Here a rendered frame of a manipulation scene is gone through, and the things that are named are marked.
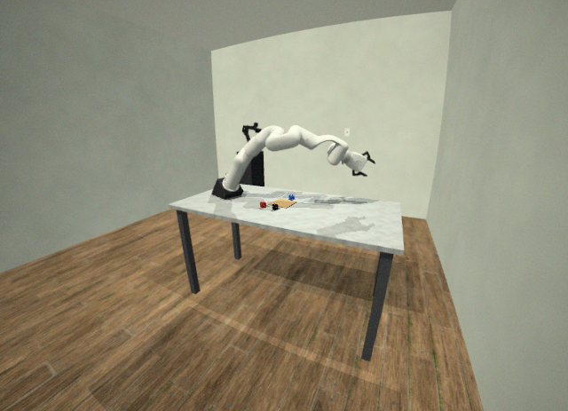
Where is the tan flat mat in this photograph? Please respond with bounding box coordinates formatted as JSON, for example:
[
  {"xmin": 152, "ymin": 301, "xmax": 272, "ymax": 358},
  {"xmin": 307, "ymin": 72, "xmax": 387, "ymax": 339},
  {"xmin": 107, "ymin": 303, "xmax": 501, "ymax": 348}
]
[{"xmin": 269, "ymin": 199, "xmax": 296, "ymax": 208}]

